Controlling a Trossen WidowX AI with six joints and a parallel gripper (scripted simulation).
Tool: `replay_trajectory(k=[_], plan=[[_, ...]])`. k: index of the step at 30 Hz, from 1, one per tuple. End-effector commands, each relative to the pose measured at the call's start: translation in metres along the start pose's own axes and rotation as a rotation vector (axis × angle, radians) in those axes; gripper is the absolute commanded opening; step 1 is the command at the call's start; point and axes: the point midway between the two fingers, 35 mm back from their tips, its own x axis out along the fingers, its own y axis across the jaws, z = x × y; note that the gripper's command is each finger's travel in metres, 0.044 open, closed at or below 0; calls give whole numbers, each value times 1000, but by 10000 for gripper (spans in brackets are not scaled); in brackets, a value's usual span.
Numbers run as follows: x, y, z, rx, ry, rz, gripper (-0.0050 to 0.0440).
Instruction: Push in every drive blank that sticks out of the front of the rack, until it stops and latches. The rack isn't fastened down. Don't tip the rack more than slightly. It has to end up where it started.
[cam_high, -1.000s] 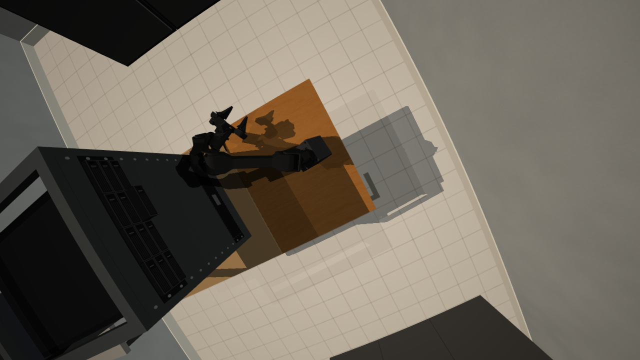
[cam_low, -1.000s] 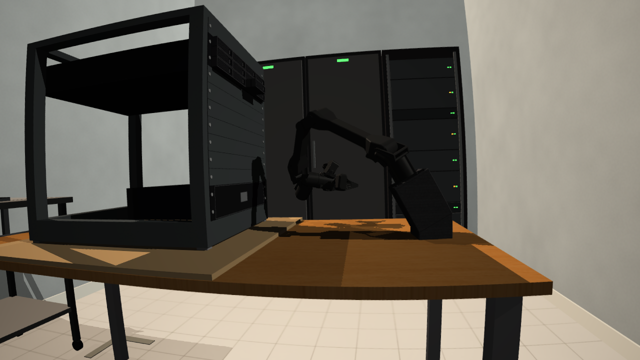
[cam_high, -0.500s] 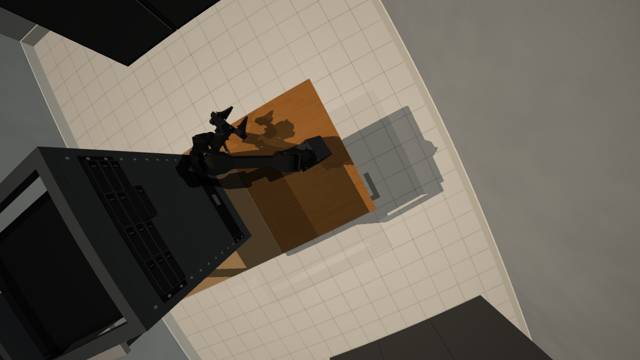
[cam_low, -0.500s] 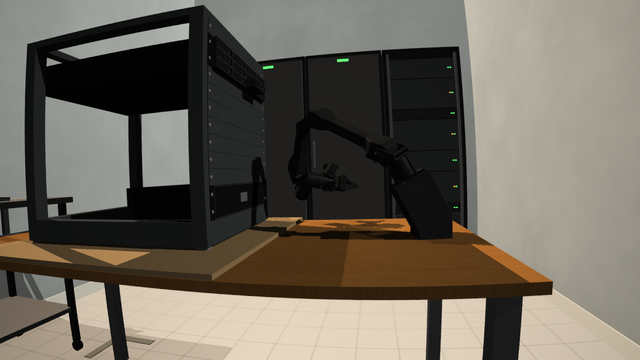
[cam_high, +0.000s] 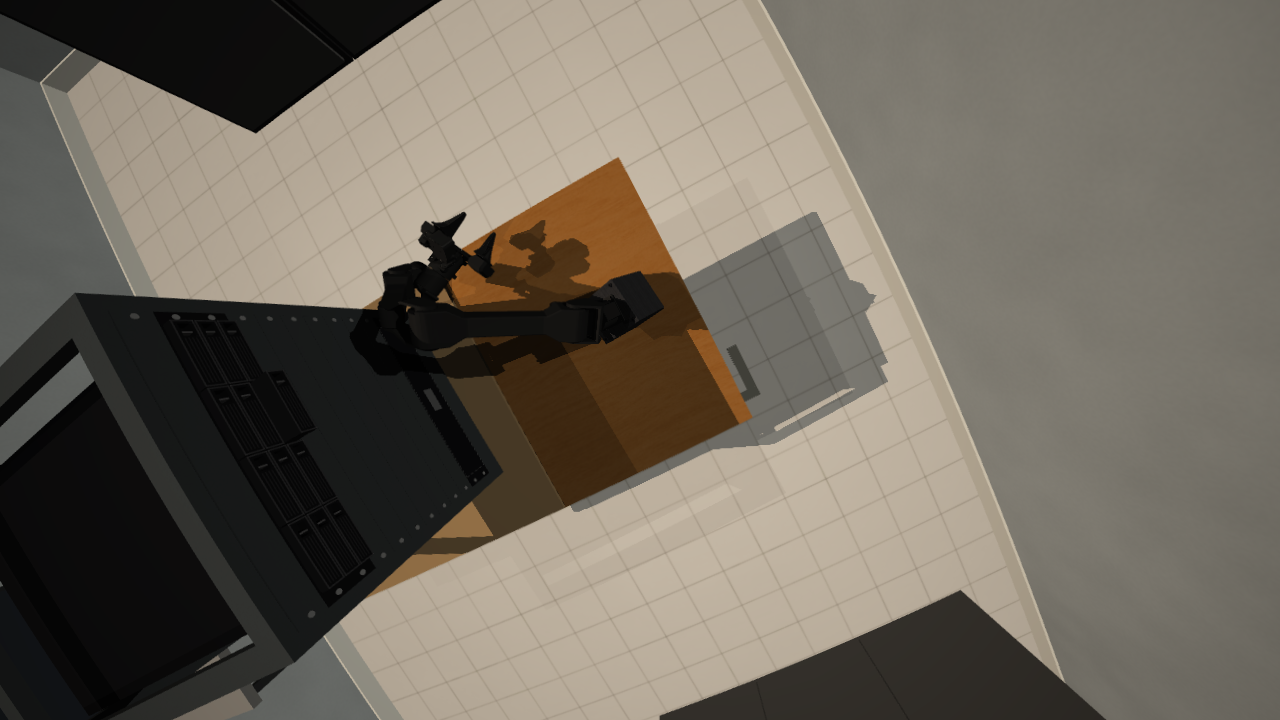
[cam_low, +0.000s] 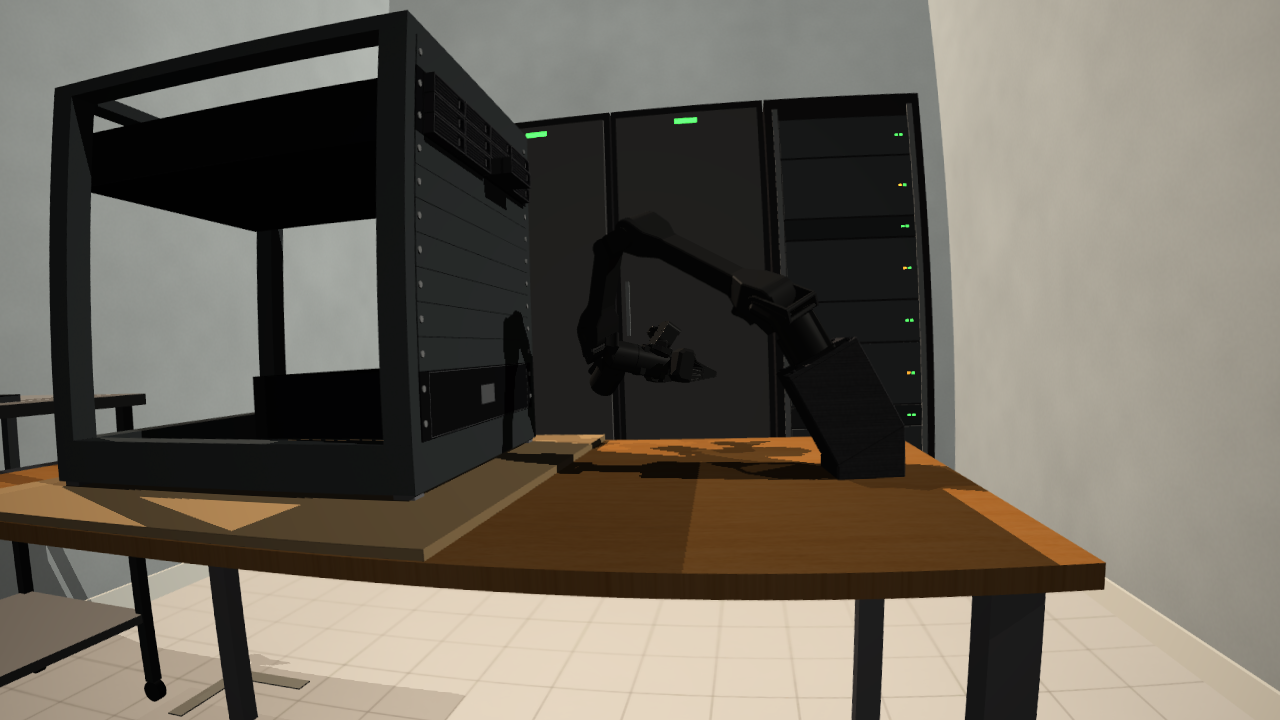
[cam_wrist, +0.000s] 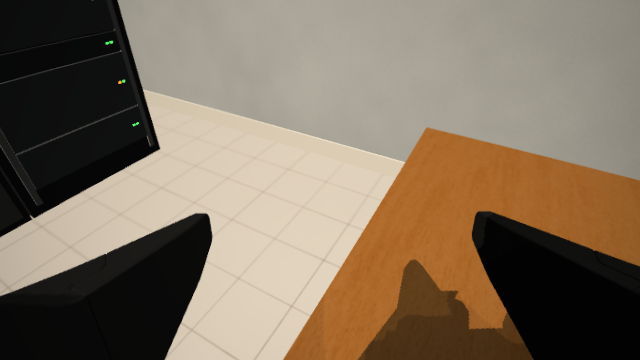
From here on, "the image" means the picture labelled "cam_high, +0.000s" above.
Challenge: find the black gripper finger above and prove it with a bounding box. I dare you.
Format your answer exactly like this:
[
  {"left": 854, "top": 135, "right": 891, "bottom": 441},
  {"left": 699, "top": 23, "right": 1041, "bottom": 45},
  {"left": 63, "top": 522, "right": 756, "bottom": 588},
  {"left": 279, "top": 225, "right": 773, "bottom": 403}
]
[
  {"left": 474, "top": 232, "right": 497, "bottom": 266},
  {"left": 431, "top": 211, "right": 466, "bottom": 238}
]

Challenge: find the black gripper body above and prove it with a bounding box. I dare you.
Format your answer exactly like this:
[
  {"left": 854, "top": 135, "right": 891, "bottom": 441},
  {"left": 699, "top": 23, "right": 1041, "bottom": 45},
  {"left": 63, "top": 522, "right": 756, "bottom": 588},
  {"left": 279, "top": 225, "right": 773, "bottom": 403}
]
[{"left": 421, "top": 222, "right": 494, "bottom": 281}]

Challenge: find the black open rack frame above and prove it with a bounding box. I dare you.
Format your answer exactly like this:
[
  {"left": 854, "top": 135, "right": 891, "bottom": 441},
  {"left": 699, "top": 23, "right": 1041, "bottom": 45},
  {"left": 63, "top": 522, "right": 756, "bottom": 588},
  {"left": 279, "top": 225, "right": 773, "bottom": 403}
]
[{"left": 0, "top": 293, "right": 503, "bottom": 720}]

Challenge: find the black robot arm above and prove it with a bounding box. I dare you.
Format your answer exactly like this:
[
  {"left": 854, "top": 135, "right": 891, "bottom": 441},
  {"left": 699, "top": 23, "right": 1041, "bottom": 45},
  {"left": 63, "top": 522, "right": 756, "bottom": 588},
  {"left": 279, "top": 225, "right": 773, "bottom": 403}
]
[{"left": 378, "top": 231, "right": 625, "bottom": 351}]

